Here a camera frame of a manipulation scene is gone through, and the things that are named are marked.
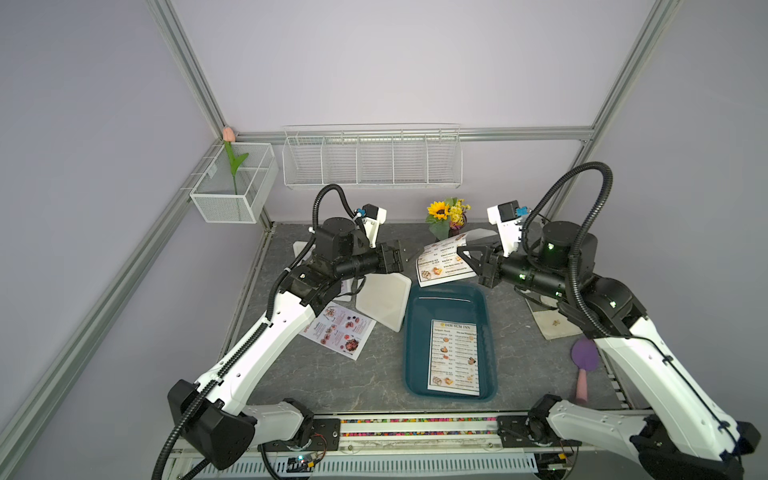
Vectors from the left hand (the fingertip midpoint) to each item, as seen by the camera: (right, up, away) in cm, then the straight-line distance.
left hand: (413, 253), depth 65 cm
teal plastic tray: (+15, -16, +32) cm, 39 cm away
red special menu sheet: (-21, -24, +27) cm, 42 cm away
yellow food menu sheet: (+13, -30, +19) cm, 38 cm away
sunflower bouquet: (+11, +11, +24) cm, 28 cm away
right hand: (+9, +1, -7) cm, 11 cm away
